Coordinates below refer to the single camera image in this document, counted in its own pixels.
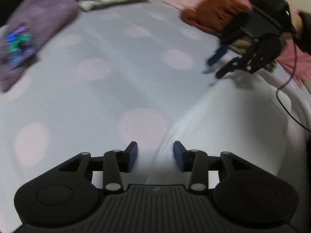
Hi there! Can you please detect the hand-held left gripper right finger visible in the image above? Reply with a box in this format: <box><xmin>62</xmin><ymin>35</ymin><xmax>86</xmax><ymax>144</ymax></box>
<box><xmin>173</xmin><ymin>141</ymin><xmax>253</xmax><ymax>193</ymax></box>

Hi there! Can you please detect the purple fleece garment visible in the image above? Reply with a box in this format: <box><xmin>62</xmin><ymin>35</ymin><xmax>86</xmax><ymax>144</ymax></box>
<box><xmin>0</xmin><ymin>0</ymin><xmax>95</xmax><ymax>93</ymax></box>

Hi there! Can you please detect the white crinkled cloth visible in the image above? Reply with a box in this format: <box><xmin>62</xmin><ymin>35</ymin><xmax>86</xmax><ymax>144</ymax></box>
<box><xmin>143</xmin><ymin>71</ymin><xmax>310</xmax><ymax>224</ymax></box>

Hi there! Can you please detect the grey polka dot bedsheet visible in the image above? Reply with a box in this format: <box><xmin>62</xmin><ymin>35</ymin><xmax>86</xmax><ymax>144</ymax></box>
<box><xmin>0</xmin><ymin>0</ymin><xmax>311</xmax><ymax>224</ymax></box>

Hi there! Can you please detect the person's right forearm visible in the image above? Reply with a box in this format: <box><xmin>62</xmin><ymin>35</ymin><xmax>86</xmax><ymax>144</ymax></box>
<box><xmin>289</xmin><ymin>11</ymin><xmax>311</xmax><ymax>54</ymax></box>

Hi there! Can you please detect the smartphone with lit screen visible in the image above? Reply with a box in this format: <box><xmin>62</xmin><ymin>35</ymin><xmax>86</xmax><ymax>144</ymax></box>
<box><xmin>6</xmin><ymin>24</ymin><xmax>33</xmax><ymax>68</ymax></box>

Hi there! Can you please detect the black cable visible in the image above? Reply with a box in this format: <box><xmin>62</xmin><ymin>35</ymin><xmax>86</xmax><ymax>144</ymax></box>
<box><xmin>276</xmin><ymin>34</ymin><xmax>311</xmax><ymax>131</ymax></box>

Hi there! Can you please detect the rust orange cloth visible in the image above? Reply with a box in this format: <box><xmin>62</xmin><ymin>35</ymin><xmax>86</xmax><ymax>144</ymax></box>
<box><xmin>181</xmin><ymin>0</ymin><xmax>253</xmax><ymax>34</ymax></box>

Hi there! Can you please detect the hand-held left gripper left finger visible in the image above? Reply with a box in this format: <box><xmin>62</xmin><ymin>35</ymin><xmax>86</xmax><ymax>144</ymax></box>
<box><xmin>59</xmin><ymin>141</ymin><xmax>138</xmax><ymax>193</ymax></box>

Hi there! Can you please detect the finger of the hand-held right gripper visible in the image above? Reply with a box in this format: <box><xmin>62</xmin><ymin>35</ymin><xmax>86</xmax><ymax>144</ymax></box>
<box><xmin>215</xmin><ymin>43</ymin><xmax>263</xmax><ymax>78</ymax></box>
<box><xmin>208</xmin><ymin>45</ymin><xmax>230</xmax><ymax>67</ymax></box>

